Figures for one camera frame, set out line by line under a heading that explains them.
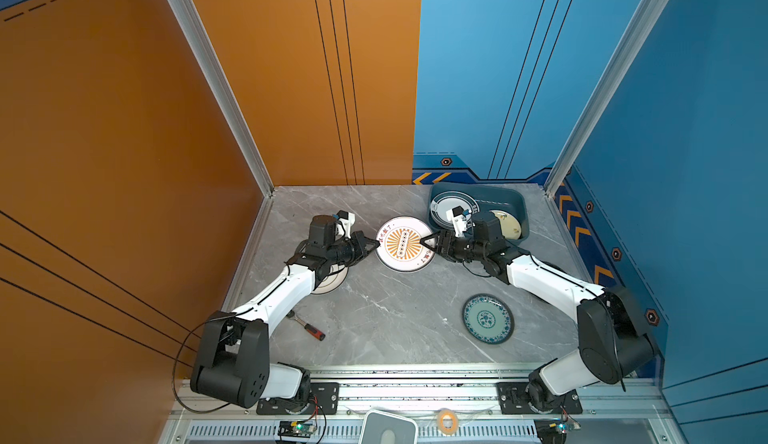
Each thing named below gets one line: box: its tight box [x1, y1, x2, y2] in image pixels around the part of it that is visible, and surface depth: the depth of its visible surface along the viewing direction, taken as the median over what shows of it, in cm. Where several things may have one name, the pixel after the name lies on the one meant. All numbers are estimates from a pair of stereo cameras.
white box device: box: [358, 409, 418, 444], surface depth 67 cm
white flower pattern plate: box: [312, 263, 349, 294], surface depth 94 cm
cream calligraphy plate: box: [490, 210, 522, 240], surface depth 109 cm
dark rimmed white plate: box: [430, 190, 480, 229], surface depth 114 cm
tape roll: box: [437, 408, 459, 436], surface depth 72 cm
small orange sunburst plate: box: [376, 216, 435, 272], surface depth 85 cm
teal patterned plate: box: [462, 293, 515, 345], surface depth 88 cm
